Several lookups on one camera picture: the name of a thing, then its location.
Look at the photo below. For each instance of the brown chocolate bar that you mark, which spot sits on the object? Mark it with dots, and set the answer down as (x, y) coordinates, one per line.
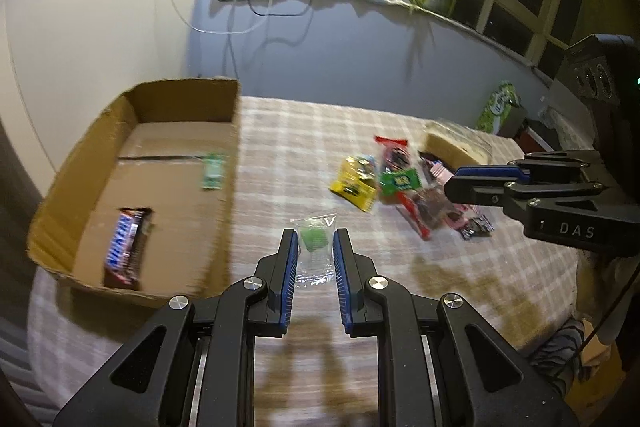
(124, 247)

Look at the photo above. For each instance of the green snack packet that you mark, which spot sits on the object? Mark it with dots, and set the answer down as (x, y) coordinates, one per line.
(399, 182)

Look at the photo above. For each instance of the dark red box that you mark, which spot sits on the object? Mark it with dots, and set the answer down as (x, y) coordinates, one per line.
(532, 134)

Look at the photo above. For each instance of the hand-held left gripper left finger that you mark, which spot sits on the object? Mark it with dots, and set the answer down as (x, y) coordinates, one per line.
(289, 267)

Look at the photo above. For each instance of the brown cardboard box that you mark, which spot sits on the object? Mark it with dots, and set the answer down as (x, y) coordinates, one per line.
(170, 207)

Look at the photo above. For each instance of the clear red-edged nut packet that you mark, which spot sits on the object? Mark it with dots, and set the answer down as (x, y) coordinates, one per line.
(427, 209)
(392, 154)

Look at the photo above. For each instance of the small green white packet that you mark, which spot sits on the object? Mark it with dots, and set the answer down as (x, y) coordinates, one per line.
(213, 171)

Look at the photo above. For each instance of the pink dark snack packet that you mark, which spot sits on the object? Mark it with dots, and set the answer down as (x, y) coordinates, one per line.
(475, 224)

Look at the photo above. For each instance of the dark patterned snack packet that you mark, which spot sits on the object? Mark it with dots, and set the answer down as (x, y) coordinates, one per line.
(434, 169)

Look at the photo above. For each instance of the clear bread bag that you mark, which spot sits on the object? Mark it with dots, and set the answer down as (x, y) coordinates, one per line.
(452, 144)

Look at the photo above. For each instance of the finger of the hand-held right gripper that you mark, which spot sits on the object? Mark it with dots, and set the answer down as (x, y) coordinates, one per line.
(475, 187)
(560, 164)

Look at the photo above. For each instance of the checked beige blanket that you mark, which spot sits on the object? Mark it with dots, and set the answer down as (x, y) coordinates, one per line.
(300, 147)

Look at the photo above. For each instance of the clear green candy packet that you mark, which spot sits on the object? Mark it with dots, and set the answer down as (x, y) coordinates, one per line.
(314, 239)

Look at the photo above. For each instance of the green white snack bag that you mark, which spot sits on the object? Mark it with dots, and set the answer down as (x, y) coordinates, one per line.
(495, 107)

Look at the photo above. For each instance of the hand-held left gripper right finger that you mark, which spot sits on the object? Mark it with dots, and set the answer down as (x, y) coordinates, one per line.
(342, 272)

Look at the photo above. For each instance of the yellow snack packet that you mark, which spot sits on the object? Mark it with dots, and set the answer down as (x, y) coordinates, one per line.
(352, 184)

